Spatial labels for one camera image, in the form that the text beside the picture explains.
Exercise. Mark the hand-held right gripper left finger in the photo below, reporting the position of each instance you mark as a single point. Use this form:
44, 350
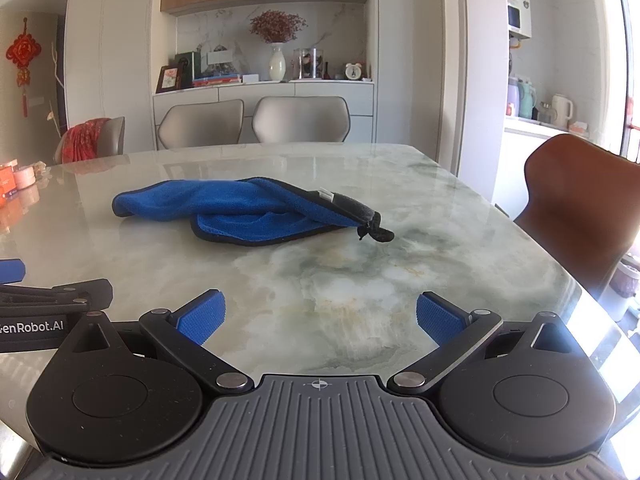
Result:
205, 317

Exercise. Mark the blue and grey towel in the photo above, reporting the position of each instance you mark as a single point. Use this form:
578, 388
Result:
225, 205

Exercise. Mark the white card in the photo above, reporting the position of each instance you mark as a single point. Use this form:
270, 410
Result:
250, 78

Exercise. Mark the lilac thermos jug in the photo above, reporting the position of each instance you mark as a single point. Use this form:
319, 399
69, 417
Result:
512, 97

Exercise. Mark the green thermos jug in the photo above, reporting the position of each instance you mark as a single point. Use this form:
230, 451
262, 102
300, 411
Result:
527, 100

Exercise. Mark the small alarm clock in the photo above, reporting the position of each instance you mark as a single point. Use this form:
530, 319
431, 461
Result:
353, 71

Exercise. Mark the grey upholstered chair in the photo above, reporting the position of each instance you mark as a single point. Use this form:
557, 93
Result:
200, 122
300, 120
117, 135

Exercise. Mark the grey trash bin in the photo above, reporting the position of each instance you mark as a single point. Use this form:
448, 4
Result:
625, 290

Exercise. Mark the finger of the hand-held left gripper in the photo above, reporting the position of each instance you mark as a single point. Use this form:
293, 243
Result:
75, 294
10, 271

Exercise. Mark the dried flower bunch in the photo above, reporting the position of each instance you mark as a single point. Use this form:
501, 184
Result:
277, 25

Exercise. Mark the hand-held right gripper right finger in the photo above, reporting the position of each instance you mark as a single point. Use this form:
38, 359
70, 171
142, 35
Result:
439, 317

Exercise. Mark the dark window frame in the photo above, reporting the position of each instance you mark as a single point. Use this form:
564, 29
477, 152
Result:
622, 60

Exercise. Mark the clear display case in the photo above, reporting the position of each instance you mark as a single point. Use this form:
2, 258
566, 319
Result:
309, 64

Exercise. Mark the red knot wall ornament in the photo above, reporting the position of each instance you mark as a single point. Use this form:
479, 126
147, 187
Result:
22, 52

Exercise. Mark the grey rock ornament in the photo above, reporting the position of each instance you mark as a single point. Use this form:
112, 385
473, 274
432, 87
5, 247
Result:
220, 66

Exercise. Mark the dark picture frame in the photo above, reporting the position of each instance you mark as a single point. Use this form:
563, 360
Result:
168, 80

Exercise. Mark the orange box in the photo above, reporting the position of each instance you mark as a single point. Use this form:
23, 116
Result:
6, 180

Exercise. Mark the white kettle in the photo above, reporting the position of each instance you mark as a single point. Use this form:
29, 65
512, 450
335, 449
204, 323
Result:
561, 110

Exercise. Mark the white counter cabinet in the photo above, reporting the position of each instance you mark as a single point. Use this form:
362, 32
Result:
515, 170

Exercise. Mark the brown leather chair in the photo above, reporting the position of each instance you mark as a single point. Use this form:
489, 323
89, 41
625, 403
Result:
575, 200

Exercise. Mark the white vase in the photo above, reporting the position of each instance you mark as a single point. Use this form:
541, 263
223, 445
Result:
277, 65

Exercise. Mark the dark green box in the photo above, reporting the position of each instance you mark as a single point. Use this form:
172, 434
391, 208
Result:
186, 67

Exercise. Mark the red patterned cloth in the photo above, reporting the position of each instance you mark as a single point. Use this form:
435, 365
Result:
85, 142

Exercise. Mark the stack of books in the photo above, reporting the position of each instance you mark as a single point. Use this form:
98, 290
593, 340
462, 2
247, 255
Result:
215, 81

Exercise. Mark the tissue box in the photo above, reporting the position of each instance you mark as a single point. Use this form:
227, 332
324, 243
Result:
578, 128

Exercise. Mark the small glass jar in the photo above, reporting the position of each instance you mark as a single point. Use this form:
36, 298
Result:
545, 112

